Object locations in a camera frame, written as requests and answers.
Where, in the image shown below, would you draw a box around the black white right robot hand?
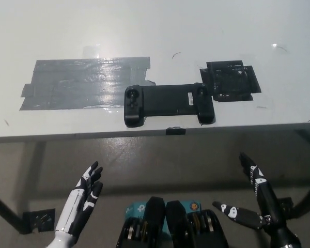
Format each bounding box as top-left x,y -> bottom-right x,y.
212,152 -> 285,234

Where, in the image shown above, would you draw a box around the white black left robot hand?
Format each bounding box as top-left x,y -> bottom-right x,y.
54,161 -> 104,237

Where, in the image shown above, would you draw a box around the black mobile game controller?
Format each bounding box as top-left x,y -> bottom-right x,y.
123,82 -> 216,128

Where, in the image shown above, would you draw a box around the black robot body blocks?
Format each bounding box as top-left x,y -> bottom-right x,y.
115,196 -> 229,248

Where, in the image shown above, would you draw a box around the black metal table leg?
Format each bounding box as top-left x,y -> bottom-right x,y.
291,178 -> 310,220
0,189 -> 24,235

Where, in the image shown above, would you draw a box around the square black tape patch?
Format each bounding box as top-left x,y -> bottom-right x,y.
199,59 -> 262,102

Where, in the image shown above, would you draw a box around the large grey duct tape patch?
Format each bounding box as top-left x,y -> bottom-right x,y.
19,56 -> 157,111

